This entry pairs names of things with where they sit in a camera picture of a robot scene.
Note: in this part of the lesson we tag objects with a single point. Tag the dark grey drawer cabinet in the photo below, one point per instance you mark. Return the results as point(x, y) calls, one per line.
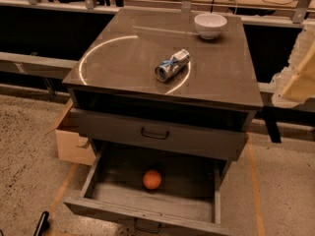
point(217, 89)

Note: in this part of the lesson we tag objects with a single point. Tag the closed grey top drawer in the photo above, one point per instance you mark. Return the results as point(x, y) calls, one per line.
point(206, 142)

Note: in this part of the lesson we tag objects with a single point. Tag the open grey middle drawer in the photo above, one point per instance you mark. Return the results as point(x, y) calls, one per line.
point(186, 203)

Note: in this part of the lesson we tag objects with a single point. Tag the crushed silver blue can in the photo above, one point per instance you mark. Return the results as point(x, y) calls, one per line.
point(170, 67)

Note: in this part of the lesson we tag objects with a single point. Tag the orange fruit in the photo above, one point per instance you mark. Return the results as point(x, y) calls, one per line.
point(152, 179)

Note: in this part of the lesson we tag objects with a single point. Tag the cardboard box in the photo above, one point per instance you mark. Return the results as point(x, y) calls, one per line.
point(71, 146)

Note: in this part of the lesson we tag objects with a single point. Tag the white ceramic bowl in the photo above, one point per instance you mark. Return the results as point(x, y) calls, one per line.
point(209, 25)

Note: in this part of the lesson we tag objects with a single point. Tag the black object on floor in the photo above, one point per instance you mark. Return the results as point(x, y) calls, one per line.
point(42, 225)

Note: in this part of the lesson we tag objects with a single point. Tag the black top drawer handle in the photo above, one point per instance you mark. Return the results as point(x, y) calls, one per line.
point(153, 135)

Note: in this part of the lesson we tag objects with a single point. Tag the black drawer handle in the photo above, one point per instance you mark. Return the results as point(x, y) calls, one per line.
point(153, 135)
point(147, 226)

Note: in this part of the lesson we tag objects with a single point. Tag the black middle drawer handle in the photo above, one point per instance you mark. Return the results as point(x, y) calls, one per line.
point(147, 226)

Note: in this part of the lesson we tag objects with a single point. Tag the grey metal rail frame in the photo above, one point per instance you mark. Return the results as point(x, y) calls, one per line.
point(35, 65)

